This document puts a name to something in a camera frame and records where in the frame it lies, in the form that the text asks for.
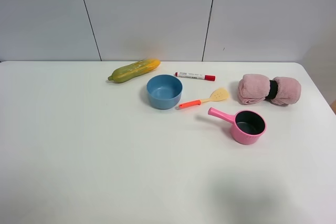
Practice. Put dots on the rolled pink towel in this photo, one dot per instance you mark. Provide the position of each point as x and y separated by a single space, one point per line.
254 88

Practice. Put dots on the green yellow toy corn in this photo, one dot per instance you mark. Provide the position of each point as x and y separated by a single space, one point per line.
133 70

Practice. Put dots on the blue plastic bowl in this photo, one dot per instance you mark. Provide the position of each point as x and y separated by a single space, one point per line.
164 91

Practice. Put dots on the pink toy saucepan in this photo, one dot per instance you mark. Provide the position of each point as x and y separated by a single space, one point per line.
247 126

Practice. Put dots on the red white marker pen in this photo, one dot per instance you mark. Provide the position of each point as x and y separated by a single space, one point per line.
195 76

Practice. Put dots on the toy spatula orange handle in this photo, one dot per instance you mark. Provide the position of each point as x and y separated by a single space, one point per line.
218 95

